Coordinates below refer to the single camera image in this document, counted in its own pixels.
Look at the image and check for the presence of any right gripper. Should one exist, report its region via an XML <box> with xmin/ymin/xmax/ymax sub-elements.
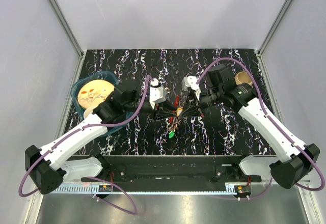
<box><xmin>178</xmin><ymin>87</ymin><xmax>223</xmax><ymax>118</ymax></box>

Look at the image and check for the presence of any yellow key tag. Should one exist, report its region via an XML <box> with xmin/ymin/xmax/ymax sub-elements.
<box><xmin>176</xmin><ymin>107</ymin><xmax>183</xmax><ymax>117</ymax></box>

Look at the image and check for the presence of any metal key holder red handle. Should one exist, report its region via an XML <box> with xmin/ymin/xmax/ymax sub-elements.
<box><xmin>168</xmin><ymin>95</ymin><xmax>180</xmax><ymax>133</ymax></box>

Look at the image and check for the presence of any green key tag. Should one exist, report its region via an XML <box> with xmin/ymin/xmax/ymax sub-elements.
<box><xmin>169</xmin><ymin>131</ymin><xmax>175</xmax><ymax>138</ymax></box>

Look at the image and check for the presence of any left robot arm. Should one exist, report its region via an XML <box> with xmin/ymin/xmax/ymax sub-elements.
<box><xmin>24</xmin><ymin>80</ymin><xmax>177</xmax><ymax>194</ymax></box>

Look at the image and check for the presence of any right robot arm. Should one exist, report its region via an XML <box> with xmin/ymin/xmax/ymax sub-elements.
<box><xmin>179</xmin><ymin>65</ymin><xmax>320</xmax><ymax>189</ymax></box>

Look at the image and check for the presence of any beige ceramic mug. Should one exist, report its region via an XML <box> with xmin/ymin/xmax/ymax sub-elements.
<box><xmin>234</xmin><ymin>71</ymin><xmax>253</xmax><ymax>86</ymax></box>

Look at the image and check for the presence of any teal plastic container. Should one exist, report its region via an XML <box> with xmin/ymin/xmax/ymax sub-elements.
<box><xmin>70</xmin><ymin>71</ymin><xmax>119</xmax><ymax>121</ymax></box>

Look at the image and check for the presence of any black base bar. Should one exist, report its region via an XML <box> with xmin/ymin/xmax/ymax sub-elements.
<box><xmin>97</xmin><ymin>155</ymin><xmax>262</xmax><ymax>183</ymax></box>

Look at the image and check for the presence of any painted round plate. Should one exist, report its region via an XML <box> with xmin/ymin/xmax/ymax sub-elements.
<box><xmin>77</xmin><ymin>79</ymin><xmax>115</xmax><ymax>109</ymax></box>

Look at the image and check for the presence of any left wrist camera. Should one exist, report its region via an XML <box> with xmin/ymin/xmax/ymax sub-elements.
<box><xmin>149</xmin><ymin>78</ymin><xmax>167</xmax><ymax>108</ymax></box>

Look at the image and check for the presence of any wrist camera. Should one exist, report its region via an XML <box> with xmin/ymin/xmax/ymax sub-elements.
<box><xmin>149</xmin><ymin>78</ymin><xmax>167</xmax><ymax>108</ymax></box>
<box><xmin>182</xmin><ymin>76</ymin><xmax>201</xmax><ymax>99</ymax></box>

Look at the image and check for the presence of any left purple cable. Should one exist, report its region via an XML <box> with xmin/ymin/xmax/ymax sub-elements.
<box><xmin>19</xmin><ymin>75</ymin><xmax>160</xmax><ymax>215</ymax></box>

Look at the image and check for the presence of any purple cable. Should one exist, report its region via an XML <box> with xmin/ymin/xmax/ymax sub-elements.
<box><xmin>196</xmin><ymin>57</ymin><xmax>323</xmax><ymax>201</ymax></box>
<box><xmin>19</xmin><ymin>75</ymin><xmax>160</xmax><ymax>215</ymax></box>

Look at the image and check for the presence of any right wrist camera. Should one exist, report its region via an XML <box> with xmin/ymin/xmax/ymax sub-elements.
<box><xmin>182</xmin><ymin>76</ymin><xmax>201</xmax><ymax>99</ymax></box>

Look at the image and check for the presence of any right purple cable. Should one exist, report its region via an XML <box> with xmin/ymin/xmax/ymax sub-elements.
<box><xmin>196</xmin><ymin>57</ymin><xmax>323</xmax><ymax>201</ymax></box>

